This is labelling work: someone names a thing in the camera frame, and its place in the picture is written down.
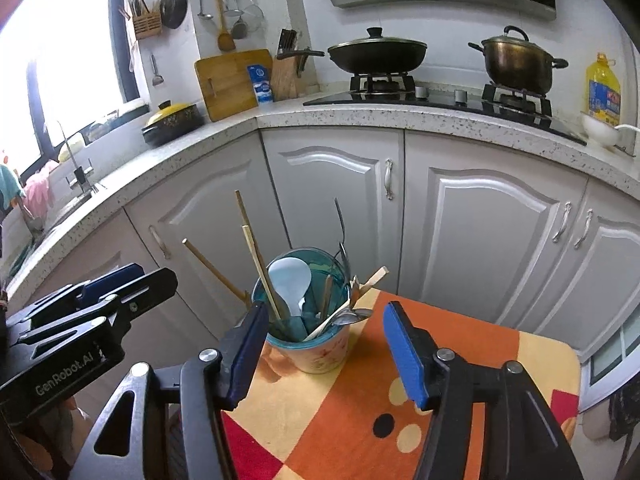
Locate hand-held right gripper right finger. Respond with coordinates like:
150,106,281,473
382,301,586,480

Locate black gas stove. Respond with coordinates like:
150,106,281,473
302,72,588,146

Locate kitchen window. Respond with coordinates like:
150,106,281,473
0,0,143,171

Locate wooden cutting board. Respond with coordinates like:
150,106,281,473
194,49,273,123

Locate black clay pot yellow lid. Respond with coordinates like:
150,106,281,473
141,101,206,148

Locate blue white salt bag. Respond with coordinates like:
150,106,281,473
246,63,275,108

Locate white bowl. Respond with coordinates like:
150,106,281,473
581,112,621,148

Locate yellow oil bottle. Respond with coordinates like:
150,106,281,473
586,52,622,126

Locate teal rimmed utensil holder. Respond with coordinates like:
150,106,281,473
250,246,357,375

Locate pink rubber gloves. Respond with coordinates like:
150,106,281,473
24,160,58,211

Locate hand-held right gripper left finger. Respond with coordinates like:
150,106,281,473
67,301,271,480

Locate black bag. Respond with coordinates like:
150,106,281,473
607,380,640,441

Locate wooden knife block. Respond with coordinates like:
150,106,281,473
270,27,308,101

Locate hanging wooden spatula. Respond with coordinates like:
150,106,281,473
214,0,237,52

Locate white rice spoon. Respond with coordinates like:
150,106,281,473
267,257,313,318

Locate wall chopstick basket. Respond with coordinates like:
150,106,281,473
118,0,163,41

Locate metal faucet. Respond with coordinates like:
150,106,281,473
56,120,106,196

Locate kitchen sink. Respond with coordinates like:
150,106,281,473
10,185,96,271

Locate teal cloth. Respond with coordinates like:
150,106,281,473
0,164,26,211

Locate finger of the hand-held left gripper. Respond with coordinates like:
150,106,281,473
20,267,179,348
5,262,147,333

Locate orange yellow printed blanket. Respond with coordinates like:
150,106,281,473
220,287,583,480

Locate metal stockpot with lid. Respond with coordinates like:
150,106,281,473
468,25,569,96

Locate speckled stone countertop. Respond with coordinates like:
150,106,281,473
0,92,640,291

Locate white cabinet door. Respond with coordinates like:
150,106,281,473
520,177,640,361
397,130,591,333
124,132,293,341
261,127,406,301
5,207,166,311

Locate black wok with lid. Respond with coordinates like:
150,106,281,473
276,26,428,75

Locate hanging metal strainer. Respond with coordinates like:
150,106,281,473
239,0,264,28
222,0,248,41

